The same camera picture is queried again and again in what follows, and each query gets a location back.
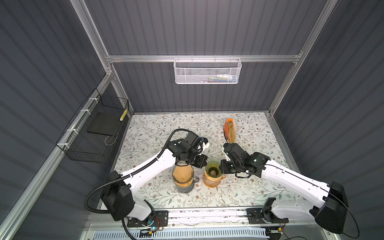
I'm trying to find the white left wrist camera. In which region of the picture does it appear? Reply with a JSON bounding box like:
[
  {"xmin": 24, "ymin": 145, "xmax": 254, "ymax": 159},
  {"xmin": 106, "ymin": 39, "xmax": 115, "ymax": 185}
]
[{"xmin": 202, "ymin": 138, "xmax": 210, "ymax": 150}]

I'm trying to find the yellow marker in basket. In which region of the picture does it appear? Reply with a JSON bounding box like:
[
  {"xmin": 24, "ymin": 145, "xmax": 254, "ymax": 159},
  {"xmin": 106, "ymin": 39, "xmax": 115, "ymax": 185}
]
[{"xmin": 120, "ymin": 109, "xmax": 129, "ymax": 122}]

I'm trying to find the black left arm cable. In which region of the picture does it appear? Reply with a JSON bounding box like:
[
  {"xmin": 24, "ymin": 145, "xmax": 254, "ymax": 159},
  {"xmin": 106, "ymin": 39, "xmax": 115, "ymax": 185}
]
[{"xmin": 83, "ymin": 128, "xmax": 191, "ymax": 214}]

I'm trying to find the black pad in basket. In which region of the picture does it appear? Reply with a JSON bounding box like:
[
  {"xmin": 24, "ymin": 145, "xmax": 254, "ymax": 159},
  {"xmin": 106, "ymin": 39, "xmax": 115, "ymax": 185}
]
[{"xmin": 87, "ymin": 113, "xmax": 123, "ymax": 137}]

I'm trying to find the clear grey glass dripper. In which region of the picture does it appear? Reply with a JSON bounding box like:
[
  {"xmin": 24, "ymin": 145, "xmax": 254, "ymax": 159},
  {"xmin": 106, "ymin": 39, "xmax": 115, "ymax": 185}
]
[{"xmin": 171, "ymin": 163, "xmax": 195, "ymax": 186}]

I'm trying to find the clear grey glass pitcher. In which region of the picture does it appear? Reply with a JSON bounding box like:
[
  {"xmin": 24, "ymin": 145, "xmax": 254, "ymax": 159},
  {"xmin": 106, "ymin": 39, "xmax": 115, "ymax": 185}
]
[{"xmin": 176, "ymin": 177, "xmax": 200, "ymax": 193}]

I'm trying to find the orange glass pitcher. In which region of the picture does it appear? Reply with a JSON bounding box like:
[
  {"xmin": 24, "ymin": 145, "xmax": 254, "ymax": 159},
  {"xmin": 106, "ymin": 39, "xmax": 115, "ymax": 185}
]
[{"xmin": 203, "ymin": 175, "xmax": 226, "ymax": 188}]

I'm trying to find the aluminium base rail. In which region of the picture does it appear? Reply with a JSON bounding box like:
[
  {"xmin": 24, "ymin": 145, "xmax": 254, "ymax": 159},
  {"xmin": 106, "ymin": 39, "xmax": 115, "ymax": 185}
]
[{"xmin": 80, "ymin": 207, "xmax": 335, "ymax": 240}]

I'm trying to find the single brown paper filter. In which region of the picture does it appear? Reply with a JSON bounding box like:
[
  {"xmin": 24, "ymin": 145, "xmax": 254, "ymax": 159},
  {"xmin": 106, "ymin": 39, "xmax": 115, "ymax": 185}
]
[{"xmin": 172, "ymin": 163, "xmax": 194, "ymax": 184}]

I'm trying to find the white wire mesh basket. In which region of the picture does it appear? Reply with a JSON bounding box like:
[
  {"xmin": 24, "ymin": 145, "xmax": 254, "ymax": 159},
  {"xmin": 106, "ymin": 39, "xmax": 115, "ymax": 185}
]
[{"xmin": 173, "ymin": 56, "xmax": 242, "ymax": 85}]

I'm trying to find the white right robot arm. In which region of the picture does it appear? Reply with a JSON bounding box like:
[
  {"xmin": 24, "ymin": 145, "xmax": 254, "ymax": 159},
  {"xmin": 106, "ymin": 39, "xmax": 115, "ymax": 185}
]
[{"xmin": 220, "ymin": 143, "xmax": 348, "ymax": 234}]

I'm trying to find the black wire basket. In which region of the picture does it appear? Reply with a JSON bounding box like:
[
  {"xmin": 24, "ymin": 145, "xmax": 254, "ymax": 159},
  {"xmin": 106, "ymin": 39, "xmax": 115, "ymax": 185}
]
[{"xmin": 57, "ymin": 90, "xmax": 130, "ymax": 164}]

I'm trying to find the green glass dripper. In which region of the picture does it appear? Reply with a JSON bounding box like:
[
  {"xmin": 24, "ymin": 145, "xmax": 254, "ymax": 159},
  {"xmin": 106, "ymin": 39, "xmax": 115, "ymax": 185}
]
[{"xmin": 205, "ymin": 161, "xmax": 222, "ymax": 178}]

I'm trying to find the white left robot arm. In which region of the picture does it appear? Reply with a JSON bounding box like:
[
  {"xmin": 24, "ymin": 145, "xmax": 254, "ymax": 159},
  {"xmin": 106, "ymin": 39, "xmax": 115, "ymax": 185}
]
[{"xmin": 101, "ymin": 129, "xmax": 209, "ymax": 225}]

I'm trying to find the orange coffee filter box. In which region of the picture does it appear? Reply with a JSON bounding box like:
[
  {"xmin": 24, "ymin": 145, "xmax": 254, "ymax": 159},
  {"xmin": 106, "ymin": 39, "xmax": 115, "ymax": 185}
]
[{"xmin": 223, "ymin": 119, "xmax": 237, "ymax": 143}]

